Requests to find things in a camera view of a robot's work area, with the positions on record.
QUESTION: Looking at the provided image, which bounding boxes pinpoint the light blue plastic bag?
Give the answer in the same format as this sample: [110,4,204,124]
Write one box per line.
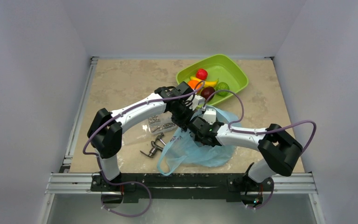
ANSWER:
[157,127,236,176]

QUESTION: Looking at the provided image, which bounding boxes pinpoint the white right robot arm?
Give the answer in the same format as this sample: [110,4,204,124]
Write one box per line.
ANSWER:
[187,116,303,190]

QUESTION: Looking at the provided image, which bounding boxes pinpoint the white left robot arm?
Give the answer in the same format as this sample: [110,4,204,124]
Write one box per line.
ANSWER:
[83,82,205,191]

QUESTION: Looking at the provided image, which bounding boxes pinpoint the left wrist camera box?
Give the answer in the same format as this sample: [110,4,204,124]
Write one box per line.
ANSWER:
[191,95,205,110]

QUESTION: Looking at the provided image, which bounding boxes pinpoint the orange fake fruit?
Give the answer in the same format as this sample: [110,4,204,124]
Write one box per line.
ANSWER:
[187,80,203,94]

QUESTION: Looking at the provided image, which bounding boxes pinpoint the yellow fake fruit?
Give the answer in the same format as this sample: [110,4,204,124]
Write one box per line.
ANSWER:
[190,77,219,88]

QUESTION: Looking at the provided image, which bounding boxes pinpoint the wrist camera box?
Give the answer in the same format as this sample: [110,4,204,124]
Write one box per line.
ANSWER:
[191,95,205,110]
[202,108,217,125]

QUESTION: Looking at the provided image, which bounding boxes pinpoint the black metal clamp tool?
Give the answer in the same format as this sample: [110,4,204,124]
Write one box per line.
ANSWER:
[140,141,164,158]

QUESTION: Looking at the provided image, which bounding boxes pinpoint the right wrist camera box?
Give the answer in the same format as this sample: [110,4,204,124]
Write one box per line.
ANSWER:
[202,108,217,125]

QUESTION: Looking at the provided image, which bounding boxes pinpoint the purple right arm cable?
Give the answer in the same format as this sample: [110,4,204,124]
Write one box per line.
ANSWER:
[202,90,317,155]

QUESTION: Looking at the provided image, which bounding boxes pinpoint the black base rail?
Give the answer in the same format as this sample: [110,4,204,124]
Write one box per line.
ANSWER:
[90,173,274,206]

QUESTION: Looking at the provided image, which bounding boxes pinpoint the dark red fake apple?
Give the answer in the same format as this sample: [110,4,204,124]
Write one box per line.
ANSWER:
[200,86,215,101]

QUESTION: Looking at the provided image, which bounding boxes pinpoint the clear plastic screw box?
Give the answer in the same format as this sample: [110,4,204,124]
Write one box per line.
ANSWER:
[122,112,177,146]

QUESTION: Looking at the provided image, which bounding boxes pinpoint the red fake fruit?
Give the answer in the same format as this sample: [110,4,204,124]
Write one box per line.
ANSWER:
[195,69,208,80]

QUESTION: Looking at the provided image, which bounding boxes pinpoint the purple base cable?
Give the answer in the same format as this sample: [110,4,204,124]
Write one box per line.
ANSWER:
[100,180,154,217]

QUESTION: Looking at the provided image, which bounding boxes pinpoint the green plastic tray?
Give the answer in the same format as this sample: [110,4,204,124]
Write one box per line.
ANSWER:
[176,54,249,93]

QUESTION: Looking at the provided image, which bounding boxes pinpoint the green fake fruit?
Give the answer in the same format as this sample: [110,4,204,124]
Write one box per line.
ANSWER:
[215,82,230,97]

